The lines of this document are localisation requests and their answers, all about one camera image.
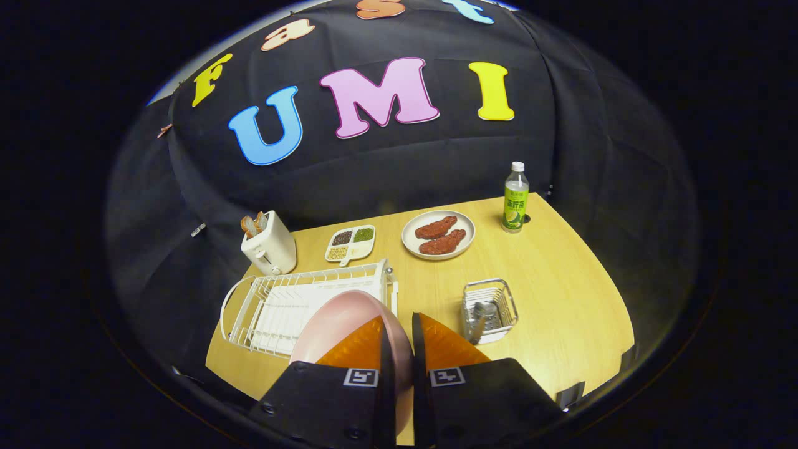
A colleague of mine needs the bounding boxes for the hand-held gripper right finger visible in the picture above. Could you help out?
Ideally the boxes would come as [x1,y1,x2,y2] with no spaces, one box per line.
[411,312,565,449]

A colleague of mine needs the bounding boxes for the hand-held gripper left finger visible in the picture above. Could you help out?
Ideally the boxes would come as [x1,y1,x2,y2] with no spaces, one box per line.
[248,314,398,449]

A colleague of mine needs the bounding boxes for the pink plate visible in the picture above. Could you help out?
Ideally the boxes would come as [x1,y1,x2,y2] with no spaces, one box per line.
[290,290,415,437]

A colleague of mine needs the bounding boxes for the metal wire basket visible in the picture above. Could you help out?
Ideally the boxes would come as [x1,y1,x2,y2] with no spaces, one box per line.
[462,278,519,345]

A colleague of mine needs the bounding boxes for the white wire dish rack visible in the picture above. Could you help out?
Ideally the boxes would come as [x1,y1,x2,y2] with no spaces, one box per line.
[219,259,400,360]

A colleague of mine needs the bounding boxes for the white plate with meat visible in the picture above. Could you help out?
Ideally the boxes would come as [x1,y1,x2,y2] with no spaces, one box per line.
[401,210,476,261]

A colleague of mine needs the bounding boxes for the red-brown meat piece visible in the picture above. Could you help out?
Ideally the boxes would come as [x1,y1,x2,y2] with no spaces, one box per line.
[419,229,467,255]
[415,216,458,240]

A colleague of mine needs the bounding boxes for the white divided grain tray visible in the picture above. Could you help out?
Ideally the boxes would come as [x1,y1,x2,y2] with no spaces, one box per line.
[324,225,377,268]

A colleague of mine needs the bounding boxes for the white toaster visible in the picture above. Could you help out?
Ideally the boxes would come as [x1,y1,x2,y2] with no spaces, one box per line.
[241,211,297,276]

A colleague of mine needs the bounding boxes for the green label drink bottle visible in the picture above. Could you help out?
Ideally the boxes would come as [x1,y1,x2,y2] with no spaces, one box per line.
[502,162,530,234]

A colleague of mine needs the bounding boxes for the black backdrop cloth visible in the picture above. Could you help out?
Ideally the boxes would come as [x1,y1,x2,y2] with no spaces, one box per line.
[103,0,699,415]

